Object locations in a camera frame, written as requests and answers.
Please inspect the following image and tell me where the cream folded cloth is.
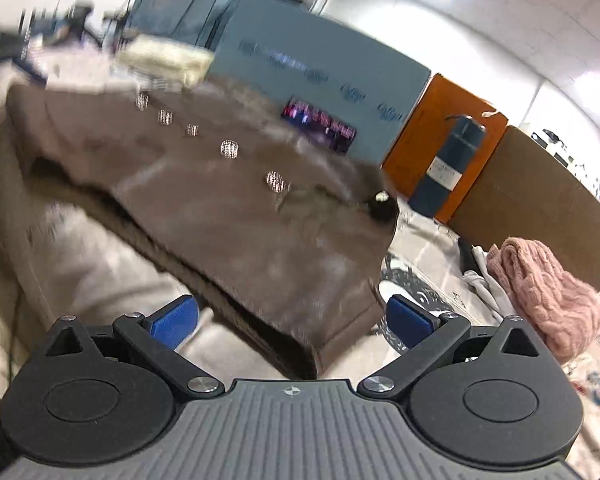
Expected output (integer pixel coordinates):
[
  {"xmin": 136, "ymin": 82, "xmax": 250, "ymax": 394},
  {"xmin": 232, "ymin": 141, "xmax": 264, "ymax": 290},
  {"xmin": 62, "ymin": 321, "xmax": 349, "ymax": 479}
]
[{"xmin": 116, "ymin": 35, "xmax": 216, "ymax": 88}]

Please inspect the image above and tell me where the patterned white sheet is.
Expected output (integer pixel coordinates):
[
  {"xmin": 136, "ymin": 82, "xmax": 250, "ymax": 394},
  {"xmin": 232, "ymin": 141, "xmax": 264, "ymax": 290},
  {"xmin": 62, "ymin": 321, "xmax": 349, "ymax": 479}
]
[{"xmin": 378, "ymin": 199, "xmax": 501, "ymax": 356}]

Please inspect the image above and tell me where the brown buttoned cardigan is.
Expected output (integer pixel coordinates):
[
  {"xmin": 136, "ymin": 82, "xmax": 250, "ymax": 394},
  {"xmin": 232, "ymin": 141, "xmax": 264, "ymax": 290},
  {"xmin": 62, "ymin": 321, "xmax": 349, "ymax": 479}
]
[{"xmin": 5, "ymin": 76, "xmax": 401, "ymax": 380}]

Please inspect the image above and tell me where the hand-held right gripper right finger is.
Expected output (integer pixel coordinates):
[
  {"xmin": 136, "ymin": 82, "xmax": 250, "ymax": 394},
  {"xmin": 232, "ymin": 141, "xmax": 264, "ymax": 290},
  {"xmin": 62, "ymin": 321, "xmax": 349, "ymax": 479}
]
[{"xmin": 357, "ymin": 295, "xmax": 542, "ymax": 400}]

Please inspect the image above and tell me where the pink knitted sweater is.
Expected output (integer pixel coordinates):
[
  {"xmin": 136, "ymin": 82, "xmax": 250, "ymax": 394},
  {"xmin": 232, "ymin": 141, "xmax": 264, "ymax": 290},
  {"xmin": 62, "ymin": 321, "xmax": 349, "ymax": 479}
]
[{"xmin": 486, "ymin": 237, "xmax": 600, "ymax": 365}]

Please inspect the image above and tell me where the white garment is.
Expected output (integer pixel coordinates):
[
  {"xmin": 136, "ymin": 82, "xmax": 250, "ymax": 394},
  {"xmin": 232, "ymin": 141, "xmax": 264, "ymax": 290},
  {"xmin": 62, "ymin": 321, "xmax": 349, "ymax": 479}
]
[{"xmin": 461, "ymin": 246, "xmax": 517, "ymax": 322}]

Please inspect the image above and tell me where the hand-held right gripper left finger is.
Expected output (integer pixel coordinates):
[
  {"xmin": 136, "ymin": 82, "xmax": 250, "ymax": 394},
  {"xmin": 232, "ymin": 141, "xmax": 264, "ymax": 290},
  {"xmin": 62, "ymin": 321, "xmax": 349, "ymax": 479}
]
[{"xmin": 45, "ymin": 294, "xmax": 226, "ymax": 399}]

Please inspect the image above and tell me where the blue insulated bottle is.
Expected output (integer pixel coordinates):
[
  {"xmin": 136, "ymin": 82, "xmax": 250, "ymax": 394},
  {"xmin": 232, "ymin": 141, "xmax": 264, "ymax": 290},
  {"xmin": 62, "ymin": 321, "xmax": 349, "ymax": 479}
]
[{"xmin": 408, "ymin": 114, "xmax": 488, "ymax": 217}]

